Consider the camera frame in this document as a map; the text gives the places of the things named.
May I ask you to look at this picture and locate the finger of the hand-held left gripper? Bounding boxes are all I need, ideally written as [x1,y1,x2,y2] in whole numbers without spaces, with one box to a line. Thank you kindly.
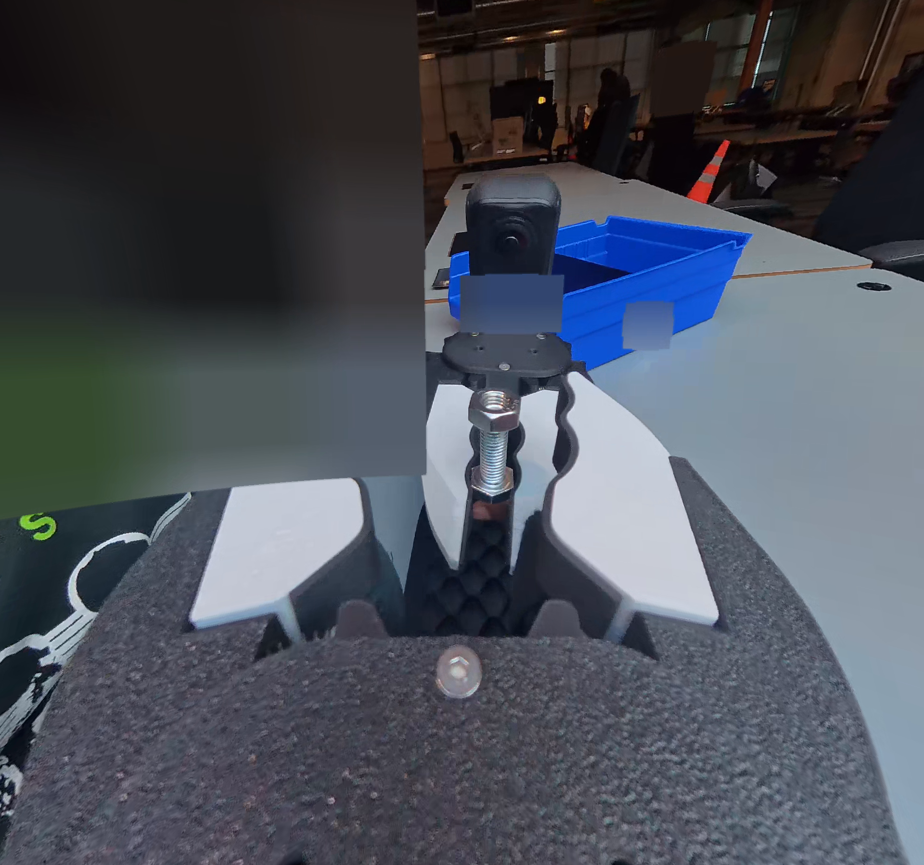
[507,383,569,571]
[423,383,479,571]

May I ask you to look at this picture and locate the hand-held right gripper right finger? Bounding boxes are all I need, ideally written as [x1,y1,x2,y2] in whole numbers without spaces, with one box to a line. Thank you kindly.
[545,374,720,644]

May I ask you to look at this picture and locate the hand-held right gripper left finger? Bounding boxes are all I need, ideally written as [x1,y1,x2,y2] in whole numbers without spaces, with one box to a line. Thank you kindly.
[189,478,379,642]

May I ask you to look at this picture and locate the silver hex bolt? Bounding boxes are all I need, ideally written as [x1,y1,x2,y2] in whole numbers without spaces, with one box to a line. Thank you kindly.
[471,426,515,499]

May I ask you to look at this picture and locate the silver hex nut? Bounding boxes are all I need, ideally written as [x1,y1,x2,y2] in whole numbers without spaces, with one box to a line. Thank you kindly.
[468,388,521,434]

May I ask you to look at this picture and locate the blue plastic bin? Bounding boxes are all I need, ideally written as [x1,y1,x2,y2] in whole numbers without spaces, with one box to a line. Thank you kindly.
[448,214,753,369]

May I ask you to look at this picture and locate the black dimpled foam pad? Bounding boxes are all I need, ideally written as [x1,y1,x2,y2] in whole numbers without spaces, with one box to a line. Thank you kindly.
[403,500,539,638]

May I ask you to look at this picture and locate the black white printed clothing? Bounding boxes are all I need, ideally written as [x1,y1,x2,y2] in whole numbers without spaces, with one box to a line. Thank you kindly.
[0,493,194,837]

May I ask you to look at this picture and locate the orange traffic cone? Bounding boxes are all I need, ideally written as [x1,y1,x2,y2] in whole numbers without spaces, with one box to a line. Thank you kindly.
[686,139,732,203]

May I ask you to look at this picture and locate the black office chair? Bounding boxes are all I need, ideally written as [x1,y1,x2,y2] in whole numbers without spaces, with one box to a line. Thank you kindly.
[812,78,924,281]

